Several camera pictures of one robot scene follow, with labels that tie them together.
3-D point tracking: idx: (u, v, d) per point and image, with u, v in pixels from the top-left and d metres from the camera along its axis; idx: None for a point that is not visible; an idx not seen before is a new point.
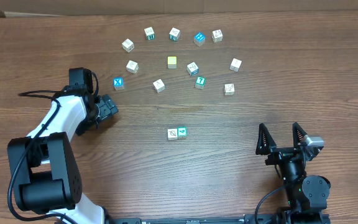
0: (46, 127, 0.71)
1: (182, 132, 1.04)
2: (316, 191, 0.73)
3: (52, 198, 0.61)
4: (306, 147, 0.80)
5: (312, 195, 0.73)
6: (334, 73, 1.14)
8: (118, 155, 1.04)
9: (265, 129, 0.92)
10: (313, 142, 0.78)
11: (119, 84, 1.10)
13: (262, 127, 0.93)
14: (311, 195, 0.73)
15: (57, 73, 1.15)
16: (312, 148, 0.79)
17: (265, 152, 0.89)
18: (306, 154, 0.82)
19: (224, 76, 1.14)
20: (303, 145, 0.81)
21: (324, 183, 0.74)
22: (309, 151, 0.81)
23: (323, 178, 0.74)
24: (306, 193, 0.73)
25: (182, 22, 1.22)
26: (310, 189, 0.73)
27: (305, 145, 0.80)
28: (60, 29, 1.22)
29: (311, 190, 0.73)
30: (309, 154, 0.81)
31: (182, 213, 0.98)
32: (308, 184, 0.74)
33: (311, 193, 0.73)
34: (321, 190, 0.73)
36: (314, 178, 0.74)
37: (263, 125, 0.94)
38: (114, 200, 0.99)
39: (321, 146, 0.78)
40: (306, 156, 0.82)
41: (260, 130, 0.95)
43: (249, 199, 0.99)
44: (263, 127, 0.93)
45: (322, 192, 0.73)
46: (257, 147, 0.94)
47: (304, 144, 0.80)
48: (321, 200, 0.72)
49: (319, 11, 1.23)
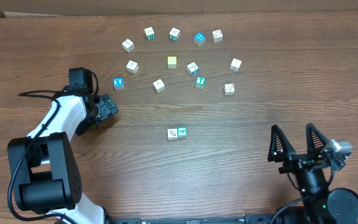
0: (46, 127, 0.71)
1: (182, 132, 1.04)
2: (345, 209, 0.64)
3: (52, 198, 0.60)
4: (334, 154, 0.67)
5: (340, 214, 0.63)
6: (334, 73, 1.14)
8: (118, 155, 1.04)
9: (280, 132, 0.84)
10: (342, 149, 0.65)
11: (119, 84, 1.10)
13: (276, 129, 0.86)
14: (339, 214, 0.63)
15: (57, 73, 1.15)
16: (340, 155, 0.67)
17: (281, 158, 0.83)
18: (334, 162, 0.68)
19: (224, 76, 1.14)
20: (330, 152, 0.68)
21: (354, 199, 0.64)
22: (337, 158, 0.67)
23: (352, 194, 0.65)
24: (333, 211, 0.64)
25: (182, 22, 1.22)
26: (337, 207, 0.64)
27: (332, 152, 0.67)
28: (60, 29, 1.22)
29: (338, 208, 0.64)
30: (338, 162, 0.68)
31: (182, 213, 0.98)
32: (335, 201, 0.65)
33: (339, 211, 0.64)
34: (352, 208, 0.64)
36: (342, 194, 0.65)
37: (277, 127, 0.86)
38: (114, 200, 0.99)
39: (348, 152, 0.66)
40: (335, 164, 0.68)
41: (273, 133, 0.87)
43: (250, 199, 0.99)
44: (277, 130, 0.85)
45: (352, 210, 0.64)
46: (270, 153, 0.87)
47: (330, 150, 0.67)
48: (351, 219, 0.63)
49: (319, 11, 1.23)
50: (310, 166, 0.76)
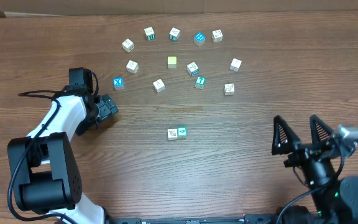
0: (46, 127, 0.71)
1: (182, 132, 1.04)
2: None
3: (52, 198, 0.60)
4: (343, 140, 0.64)
5: (355, 203, 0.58)
6: (334, 73, 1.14)
8: (118, 155, 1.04)
9: (284, 122, 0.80)
10: (351, 134, 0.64)
11: (119, 84, 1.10)
13: (279, 121, 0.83)
14: (354, 202, 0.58)
15: (57, 73, 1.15)
16: (349, 141, 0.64)
17: (286, 150, 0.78)
18: (344, 149, 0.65)
19: (224, 76, 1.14)
20: (339, 139, 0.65)
21: None
22: (347, 144, 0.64)
23: None
24: (347, 198, 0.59)
25: (182, 22, 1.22)
26: (352, 195, 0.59)
27: (340, 138, 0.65)
28: (60, 29, 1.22)
29: (352, 195, 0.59)
30: (347, 148, 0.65)
31: (182, 213, 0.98)
32: (348, 188, 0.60)
33: (353, 199, 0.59)
34: None
36: (355, 181, 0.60)
37: (281, 117, 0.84)
38: (114, 200, 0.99)
39: None
40: (344, 150, 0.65)
41: (276, 124, 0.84)
43: (250, 199, 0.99)
44: (281, 121, 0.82)
45: None
46: (275, 145, 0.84)
47: (339, 136, 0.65)
48: None
49: (319, 11, 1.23)
50: (317, 156, 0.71)
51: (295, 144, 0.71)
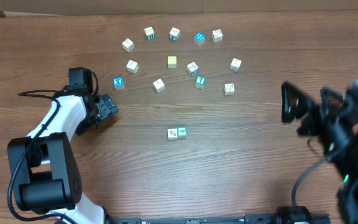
0: (46, 127, 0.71)
1: (182, 132, 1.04)
2: None
3: (52, 198, 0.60)
4: None
5: None
6: (334, 73, 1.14)
8: (118, 155, 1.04)
9: (290, 89, 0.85)
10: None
11: (119, 84, 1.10)
13: (287, 87, 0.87)
14: None
15: (56, 73, 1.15)
16: None
17: (301, 111, 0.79)
18: None
19: (224, 76, 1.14)
20: None
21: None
22: None
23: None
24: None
25: (182, 22, 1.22)
26: None
27: None
28: (60, 29, 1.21)
29: None
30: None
31: (182, 213, 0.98)
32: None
33: None
34: None
36: None
37: (287, 83, 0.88)
38: (114, 200, 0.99)
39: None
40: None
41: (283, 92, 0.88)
43: (250, 199, 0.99)
44: (288, 88, 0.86)
45: None
46: (284, 111, 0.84)
47: None
48: None
49: (319, 11, 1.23)
50: (334, 116, 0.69)
51: (307, 102, 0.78)
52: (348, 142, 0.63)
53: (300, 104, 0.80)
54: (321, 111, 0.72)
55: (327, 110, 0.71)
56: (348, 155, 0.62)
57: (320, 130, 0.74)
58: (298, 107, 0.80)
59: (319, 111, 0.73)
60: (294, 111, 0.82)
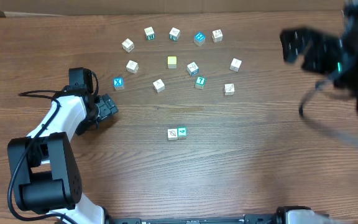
0: (46, 127, 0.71)
1: (182, 132, 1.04)
2: None
3: (52, 198, 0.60)
4: None
5: None
6: None
8: (118, 155, 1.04)
9: (286, 31, 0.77)
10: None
11: (119, 84, 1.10)
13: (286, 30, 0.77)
14: None
15: (57, 73, 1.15)
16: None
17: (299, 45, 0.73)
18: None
19: (224, 76, 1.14)
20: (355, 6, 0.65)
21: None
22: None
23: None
24: None
25: (182, 22, 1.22)
26: None
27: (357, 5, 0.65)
28: (60, 29, 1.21)
29: None
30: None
31: (182, 213, 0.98)
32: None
33: None
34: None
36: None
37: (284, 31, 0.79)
38: (114, 200, 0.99)
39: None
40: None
41: (283, 36, 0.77)
43: (250, 199, 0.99)
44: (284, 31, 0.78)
45: None
46: (286, 53, 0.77)
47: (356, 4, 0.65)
48: None
49: (319, 11, 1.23)
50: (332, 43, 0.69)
51: (307, 32, 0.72)
52: (348, 58, 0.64)
53: (299, 37, 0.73)
54: (321, 49, 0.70)
55: (325, 46, 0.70)
56: (356, 68, 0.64)
57: (325, 61, 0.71)
58: (301, 42, 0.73)
59: (319, 41, 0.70)
60: (294, 45, 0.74)
